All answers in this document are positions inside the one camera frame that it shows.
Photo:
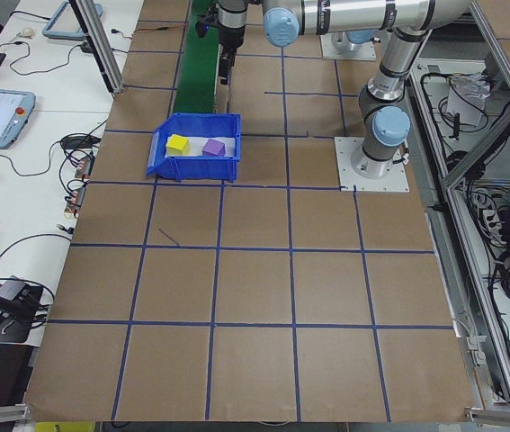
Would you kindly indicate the grey metal bracket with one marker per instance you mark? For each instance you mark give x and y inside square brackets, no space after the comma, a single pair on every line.
[474,348]

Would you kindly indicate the beige computer mouse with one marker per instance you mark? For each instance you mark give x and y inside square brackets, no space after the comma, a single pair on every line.
[26,32]

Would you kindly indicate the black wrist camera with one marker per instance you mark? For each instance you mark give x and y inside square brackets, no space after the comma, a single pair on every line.
[203,24]

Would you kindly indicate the purple foam block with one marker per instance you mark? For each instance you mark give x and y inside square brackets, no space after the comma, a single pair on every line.
[213,148]

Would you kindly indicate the white box crumpled wrap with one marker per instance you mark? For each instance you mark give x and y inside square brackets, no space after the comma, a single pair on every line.
[463,105]

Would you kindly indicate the black adapter box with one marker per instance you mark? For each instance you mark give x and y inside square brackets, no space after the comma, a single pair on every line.
[79,142]

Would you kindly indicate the aluminium profile post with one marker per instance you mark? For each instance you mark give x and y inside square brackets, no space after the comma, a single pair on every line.
[101,49]

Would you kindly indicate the white square base plate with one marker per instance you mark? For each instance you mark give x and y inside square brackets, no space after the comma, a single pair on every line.
[394,182]
[353,55]

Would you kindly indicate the blue plastic storage bin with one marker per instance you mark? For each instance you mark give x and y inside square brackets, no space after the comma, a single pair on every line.
[200,168]

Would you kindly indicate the yellow foam block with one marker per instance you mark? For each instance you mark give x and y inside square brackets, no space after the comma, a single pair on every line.
[177,145]

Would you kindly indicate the V-shaped metal bar frame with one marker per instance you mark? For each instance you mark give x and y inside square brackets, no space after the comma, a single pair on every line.
[488,145]

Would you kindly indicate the white power strip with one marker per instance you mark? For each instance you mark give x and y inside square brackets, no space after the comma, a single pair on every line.
[489,218]

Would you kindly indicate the black power adapter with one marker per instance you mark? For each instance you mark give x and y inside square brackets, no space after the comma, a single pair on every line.
[86,47]

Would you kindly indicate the green conveyor belt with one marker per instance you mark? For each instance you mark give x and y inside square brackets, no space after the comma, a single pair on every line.
[196,67]

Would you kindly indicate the grey adapter box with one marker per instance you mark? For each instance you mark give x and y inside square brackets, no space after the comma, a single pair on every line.
[11,290]

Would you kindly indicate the small USB hub board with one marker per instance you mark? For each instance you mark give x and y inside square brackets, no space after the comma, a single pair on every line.
[84,167]
[75,201]

